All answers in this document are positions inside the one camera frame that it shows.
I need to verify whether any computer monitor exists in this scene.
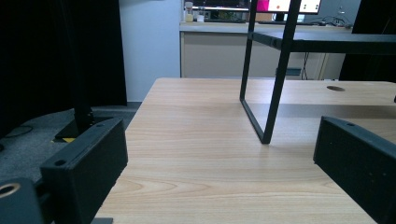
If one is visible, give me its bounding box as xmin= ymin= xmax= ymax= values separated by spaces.
xmin=191 ymin=0 xmax=252 ymax=12
xmin=255 ymin=0 xmax=322 ymax=15

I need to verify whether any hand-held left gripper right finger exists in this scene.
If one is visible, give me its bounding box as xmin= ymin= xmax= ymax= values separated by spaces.
xmin=313 ymin=116 xmax=396 ymax=224

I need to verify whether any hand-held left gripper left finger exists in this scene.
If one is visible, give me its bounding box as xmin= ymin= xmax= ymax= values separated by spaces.
xmin=39 ymin=117 xmax=129 ymax=224

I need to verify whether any grey counter desk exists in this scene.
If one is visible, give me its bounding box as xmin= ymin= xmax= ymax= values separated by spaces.
xmin=179 ymin=21 xmax=353 ymax=80

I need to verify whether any black curtain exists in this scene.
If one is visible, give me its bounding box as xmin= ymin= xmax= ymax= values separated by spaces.
xmin=338 ymin=0 xmax=396 ymax=83
xmin=0 ymin=0 xmax=128 ymax=139

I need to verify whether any black keyboard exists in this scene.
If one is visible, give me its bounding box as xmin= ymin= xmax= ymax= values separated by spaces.
xmin=257 ymin=20 xmax=309 ymax=26

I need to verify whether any black cable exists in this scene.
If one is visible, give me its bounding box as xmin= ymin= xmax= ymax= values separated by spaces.
xmin=4 ymin=124 xmax=34 ymax=139

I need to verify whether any clear jar with white lid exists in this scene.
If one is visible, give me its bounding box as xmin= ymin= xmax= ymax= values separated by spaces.
xmin=184 ymin=1 xmax=194 ymax=23

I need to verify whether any black metal stand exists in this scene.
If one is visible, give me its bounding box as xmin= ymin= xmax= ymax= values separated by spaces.
xmin=54 ymin=102 xmax=114 ymax=141

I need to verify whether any black metal shelf rack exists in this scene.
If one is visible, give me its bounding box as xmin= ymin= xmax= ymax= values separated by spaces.
xmin=239 ymin=0 xmax=396 ymax=145

